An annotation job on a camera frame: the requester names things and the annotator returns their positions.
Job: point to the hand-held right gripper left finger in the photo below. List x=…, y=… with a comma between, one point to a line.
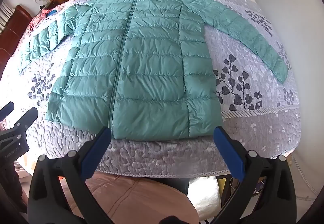
x=97, y=148

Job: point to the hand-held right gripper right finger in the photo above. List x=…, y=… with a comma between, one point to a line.
x=231, y=155

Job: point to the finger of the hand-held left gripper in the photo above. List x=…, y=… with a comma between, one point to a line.
x=25, y=118
x=6, y=110

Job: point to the green quilted down jacket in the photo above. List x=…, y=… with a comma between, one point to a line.
x=141, y=62

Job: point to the grey floral quilt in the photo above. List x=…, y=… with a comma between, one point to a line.
x=253, y=117

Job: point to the white padded cloth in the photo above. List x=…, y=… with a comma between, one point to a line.
x=202, y=191

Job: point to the dark red wooden headboard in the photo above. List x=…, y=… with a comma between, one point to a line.
x=12, y=26

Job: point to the pink red cloth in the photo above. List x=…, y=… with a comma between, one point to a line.
x=38, y=20

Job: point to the striped curtain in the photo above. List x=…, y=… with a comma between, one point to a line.
x=3, y=12

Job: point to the small blue object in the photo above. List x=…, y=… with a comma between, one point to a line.
x=52, y=12

